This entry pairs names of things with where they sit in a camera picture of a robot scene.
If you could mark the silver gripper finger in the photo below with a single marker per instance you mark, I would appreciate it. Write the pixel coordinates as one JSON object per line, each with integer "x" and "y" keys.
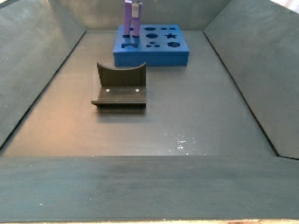
{"x": 135, "y": 8}

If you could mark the purple double-square block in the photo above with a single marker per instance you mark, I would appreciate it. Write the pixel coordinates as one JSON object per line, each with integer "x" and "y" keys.
{"x": 131, "y": 22}

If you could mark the blue shape sorting board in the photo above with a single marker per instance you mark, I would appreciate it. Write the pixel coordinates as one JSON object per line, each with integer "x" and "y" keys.
{"x": 159, "y": 47}

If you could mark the black curved stand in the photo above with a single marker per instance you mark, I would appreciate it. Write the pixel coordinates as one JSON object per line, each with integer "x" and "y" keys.
{"x": 122, "y": 86}

